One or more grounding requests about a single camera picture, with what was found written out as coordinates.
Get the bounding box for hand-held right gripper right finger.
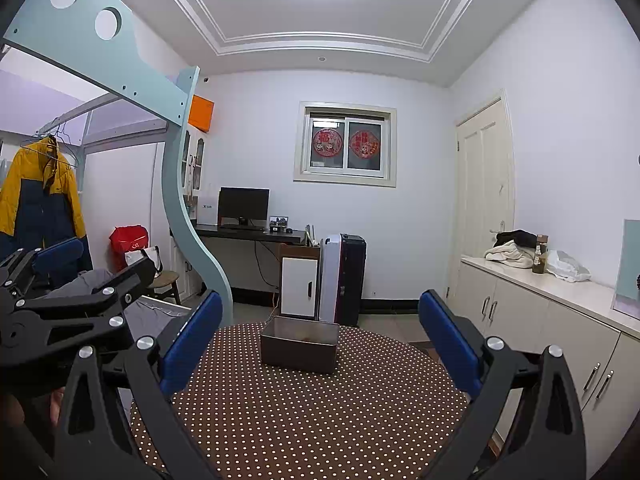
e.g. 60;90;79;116
418;289;587;480

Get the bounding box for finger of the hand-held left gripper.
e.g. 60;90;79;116
15;257;157;335
0;237;86;287

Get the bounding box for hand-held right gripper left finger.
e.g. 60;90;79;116
54;290;224;480

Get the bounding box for dark brown storage box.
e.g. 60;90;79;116
259;315;341;375

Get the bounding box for grey bedding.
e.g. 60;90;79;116
50;267;202;343

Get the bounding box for white tote bag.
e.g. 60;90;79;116
125;246;164;277

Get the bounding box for yellow and navy jacket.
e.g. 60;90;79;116
0;135;94;272

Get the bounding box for wooden chair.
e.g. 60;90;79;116
144;270;182;307

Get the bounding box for red shopping bag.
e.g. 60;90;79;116
109;225;151;272

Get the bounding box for white sideboard cabinet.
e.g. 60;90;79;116
446;254;640;480

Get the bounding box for white cloth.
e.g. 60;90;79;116
483;240;539;274

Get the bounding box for small white cabinet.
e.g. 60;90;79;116
279;245;322;321

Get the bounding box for dark wooden desk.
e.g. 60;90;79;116
194;224;322;292

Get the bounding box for brown glass bottle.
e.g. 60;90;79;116
531;233;549;275

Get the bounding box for white and dark suitcase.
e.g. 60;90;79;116
317;232;368;329

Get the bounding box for black cloth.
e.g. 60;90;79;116
492;229;539;252

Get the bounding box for white cardboard box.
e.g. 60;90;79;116
197;190;221;226

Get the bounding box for clear plastic bag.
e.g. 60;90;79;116
545;249;593;283

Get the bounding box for brown polka dot tablecloth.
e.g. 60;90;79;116
129;322;474;480

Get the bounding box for black computer monitor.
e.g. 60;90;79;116
218;187;271;231

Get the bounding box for white glass door cabinet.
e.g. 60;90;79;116
180;129;207;222

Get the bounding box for cream door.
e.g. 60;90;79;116
453;89;517;302

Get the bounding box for pale framed board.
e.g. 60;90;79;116
609;218;640;322

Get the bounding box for orange box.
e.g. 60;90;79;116
187;94;216;134

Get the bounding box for round red window decoration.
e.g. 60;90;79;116
312;128;344;157
348;129;381;159

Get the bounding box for black cable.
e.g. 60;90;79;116
254;240;282;312

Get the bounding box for wire clothes hangers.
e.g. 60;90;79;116
20;127;82;170

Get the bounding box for light teal bunk bed frame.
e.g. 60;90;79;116
0;0;237;327

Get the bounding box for window with cream frame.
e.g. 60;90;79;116
292;100;399;189

